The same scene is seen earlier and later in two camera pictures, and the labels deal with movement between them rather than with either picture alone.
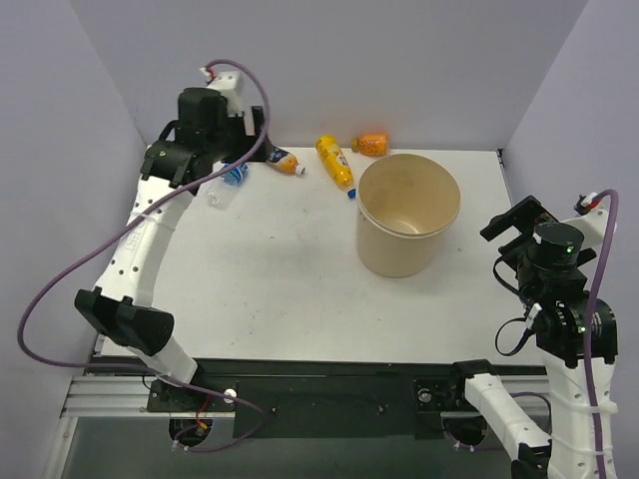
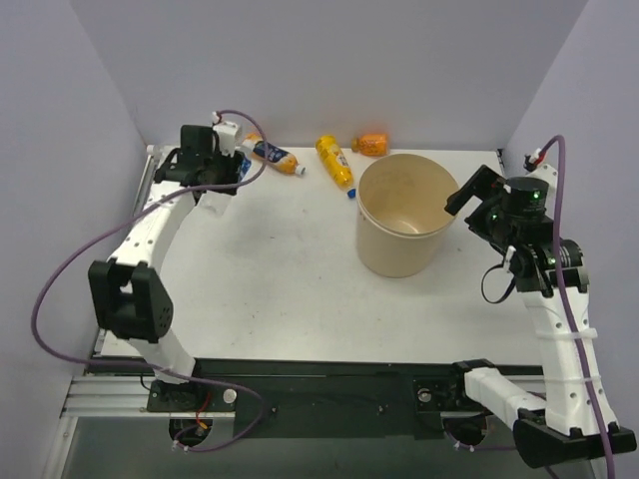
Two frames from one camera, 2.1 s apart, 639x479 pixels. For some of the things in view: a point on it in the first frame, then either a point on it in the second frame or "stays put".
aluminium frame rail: [110, 397] stays put
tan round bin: [404, 204] stays put
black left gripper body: [256, 132] → [176, 172]
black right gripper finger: [522, 216] → [484, 183]
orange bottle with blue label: [285, 162] stays put
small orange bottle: [370, 144] stays put
